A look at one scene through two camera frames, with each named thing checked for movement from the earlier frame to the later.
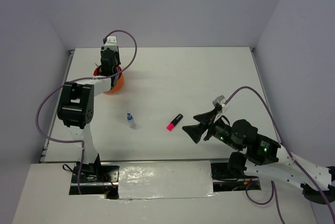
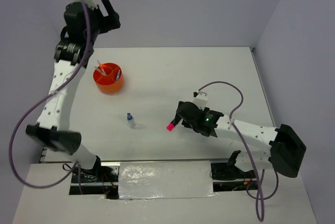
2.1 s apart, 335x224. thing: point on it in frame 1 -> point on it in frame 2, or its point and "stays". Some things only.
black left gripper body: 116,56 -> 99,23
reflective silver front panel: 161,179 stays
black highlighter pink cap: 170,126 stays
